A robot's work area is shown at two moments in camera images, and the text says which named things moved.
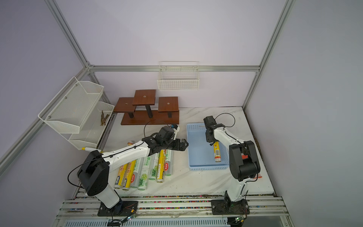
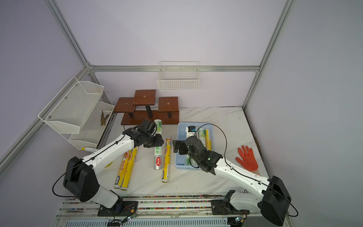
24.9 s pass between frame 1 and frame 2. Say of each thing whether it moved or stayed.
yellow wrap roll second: stayed
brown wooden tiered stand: stayed
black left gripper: moved
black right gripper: moved
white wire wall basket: stayed
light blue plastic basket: moved
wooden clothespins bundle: stayed
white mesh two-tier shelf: stayed
